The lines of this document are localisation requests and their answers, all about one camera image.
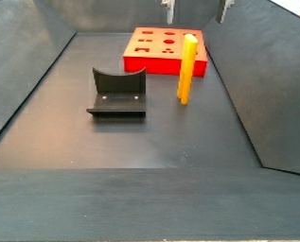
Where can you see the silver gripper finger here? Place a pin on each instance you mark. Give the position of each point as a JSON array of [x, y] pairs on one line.
[[168, 4], [226, 4]]

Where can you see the black curved regrasp stand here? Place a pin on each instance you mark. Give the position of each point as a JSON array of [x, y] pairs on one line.
[[121, 93]]

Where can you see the red fixture block with holes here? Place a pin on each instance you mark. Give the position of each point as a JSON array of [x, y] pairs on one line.
[[155, 49]]

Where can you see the yellow square-circle peg object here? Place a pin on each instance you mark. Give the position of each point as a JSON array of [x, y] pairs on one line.
[[187, 68]]

